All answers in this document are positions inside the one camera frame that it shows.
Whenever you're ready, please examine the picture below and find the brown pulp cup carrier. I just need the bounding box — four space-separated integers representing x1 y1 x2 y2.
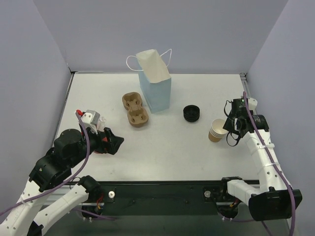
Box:
122 92 149 127

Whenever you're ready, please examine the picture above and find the light blue paper bag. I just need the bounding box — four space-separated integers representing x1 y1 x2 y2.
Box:
126 49 172 114

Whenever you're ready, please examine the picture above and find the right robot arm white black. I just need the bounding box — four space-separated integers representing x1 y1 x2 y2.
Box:
218 97 302 221

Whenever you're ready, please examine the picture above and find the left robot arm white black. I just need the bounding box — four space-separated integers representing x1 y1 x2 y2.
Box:
0 128 124 236

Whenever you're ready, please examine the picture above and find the white stirrers bundle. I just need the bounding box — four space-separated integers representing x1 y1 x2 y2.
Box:
96 116 106 132

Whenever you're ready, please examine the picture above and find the stack of brown paper cups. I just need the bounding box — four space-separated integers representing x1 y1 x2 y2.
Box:
208 118 228 143

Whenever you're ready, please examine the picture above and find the stack of black lids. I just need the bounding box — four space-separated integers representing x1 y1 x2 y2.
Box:
183 105 200 122

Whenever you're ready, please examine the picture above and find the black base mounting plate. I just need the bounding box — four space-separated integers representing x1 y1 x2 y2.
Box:
71 180 261 217

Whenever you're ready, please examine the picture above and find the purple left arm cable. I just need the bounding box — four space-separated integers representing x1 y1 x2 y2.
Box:
0 112 92 217

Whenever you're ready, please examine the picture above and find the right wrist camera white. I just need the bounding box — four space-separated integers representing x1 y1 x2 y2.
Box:
241 97 258 111

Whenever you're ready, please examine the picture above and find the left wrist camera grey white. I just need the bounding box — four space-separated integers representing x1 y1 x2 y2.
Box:
76 110 101 134

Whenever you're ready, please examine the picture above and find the aluminium frame rail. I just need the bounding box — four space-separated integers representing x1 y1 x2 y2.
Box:
239 72 251 97

